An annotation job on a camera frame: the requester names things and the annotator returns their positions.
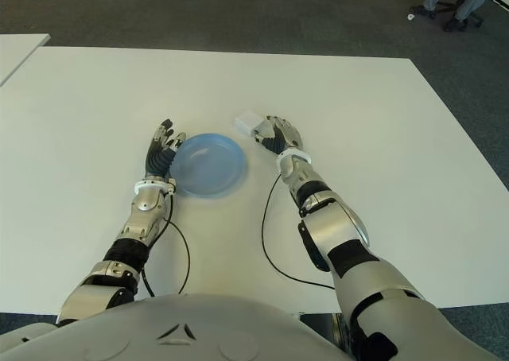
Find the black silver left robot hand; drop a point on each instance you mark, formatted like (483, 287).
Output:
(159, 160)

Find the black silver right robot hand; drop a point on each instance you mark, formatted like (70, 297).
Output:
(284, 136)

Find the white charger block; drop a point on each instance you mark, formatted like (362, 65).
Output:
(246, 120)

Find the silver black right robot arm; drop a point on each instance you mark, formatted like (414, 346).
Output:
(350, 249)

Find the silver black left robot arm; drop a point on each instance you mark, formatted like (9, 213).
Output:
(139, 214)

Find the blue round plate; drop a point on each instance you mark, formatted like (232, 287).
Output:
(210, 166)

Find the grey robot torso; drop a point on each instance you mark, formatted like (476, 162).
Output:
(179, 329)

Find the neighbouring white table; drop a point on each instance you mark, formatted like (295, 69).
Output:
(18, 53)

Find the black office chair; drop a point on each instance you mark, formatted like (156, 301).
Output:
(447, 3)

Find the seated person in jeans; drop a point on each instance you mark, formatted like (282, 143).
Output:
(467, 1)

